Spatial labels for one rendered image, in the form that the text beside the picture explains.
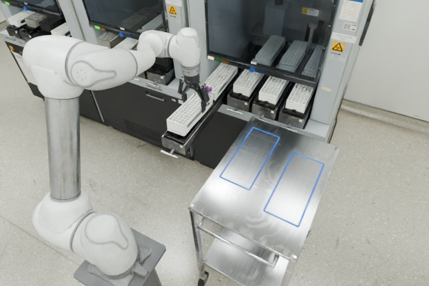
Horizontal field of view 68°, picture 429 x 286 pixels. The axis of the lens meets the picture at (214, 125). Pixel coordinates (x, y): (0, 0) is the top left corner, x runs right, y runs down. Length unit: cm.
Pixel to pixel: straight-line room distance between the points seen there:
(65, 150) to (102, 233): 29
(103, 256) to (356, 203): 176
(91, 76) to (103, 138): 197
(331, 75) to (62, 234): 129
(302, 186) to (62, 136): 93
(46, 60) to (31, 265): 160
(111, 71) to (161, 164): 167
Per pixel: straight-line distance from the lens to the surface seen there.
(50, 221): 128
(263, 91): 174
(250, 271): 178
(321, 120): 179
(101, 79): 92
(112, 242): 116
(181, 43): 140
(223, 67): 193
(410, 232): 248
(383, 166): 274
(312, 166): 148
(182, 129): 152
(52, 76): 103
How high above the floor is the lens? 194
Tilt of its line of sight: 44 degrees down
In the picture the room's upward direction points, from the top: 2 degrees counter-clockwise
